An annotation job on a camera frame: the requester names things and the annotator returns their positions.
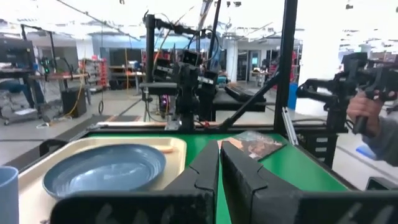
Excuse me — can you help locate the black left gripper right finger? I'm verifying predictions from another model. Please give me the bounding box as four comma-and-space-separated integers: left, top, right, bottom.
220, 141, 398, 224

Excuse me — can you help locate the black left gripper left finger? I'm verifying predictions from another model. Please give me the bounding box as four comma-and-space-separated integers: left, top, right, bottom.
49, 139, 220, 224

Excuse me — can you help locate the blue round plate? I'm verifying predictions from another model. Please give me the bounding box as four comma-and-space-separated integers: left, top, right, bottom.
42, 143, 167, 200

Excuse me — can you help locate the blue ribbed cup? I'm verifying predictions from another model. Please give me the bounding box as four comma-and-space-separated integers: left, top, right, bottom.
0, 166, 20, 224

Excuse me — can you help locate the person's forearm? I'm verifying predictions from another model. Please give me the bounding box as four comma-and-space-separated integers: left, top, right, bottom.
361, 115, 398, 167

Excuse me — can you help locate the beige rectangular tray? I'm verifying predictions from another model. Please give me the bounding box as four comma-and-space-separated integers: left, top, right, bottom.
17, 136, 188, 224

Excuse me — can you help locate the green table mat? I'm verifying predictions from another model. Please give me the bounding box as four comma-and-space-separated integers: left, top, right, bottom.
88, 133, 349, 224

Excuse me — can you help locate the dark grey side table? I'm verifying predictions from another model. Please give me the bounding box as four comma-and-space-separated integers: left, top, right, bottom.
139, 82, 268, 122

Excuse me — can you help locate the paperback book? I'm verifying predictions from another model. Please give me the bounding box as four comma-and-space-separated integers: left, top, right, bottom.
217, 130, 287, 162

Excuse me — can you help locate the white background pillar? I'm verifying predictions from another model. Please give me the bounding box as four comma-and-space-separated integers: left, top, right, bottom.
226, 40, 239, 83

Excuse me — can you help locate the silver aluminium bar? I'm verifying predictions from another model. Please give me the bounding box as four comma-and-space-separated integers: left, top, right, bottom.
281, 107, 300, 146

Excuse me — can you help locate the red parts shelf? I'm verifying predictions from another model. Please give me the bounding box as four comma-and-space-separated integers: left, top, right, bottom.
92, 57, 109, 88

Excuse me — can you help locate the black hazard-striped floor mat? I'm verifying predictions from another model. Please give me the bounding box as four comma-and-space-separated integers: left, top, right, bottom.
52, 114, 141, 142

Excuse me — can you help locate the blue bin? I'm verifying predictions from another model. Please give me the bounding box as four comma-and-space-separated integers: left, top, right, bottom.
287, 82, 299, 110

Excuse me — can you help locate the black cabinet box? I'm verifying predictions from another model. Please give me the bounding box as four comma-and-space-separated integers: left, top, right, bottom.
60, 87, 88, 119

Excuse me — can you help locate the blue floor object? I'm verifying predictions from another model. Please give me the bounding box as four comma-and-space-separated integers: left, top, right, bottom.
355, 144, 379, 161

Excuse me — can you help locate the wooden background table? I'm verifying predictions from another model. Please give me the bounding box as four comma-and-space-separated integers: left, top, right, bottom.
27, 72, 91, 94

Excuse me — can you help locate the person's hand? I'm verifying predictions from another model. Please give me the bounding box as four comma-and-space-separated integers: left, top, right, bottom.
346, 91, 397, 138

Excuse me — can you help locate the black background monitor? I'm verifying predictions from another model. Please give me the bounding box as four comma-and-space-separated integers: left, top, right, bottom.
0, 37, 35, 71

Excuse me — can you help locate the black vertical stand post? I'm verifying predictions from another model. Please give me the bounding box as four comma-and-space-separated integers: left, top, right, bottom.
142, 14, 200, 85

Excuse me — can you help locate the black aluminium rig frame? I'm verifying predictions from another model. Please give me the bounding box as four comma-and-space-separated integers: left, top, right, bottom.
88, 0, 358, 190

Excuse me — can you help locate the yellow hanging cable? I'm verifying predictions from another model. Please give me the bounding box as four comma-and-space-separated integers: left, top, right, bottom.
66, 58, 87, 118

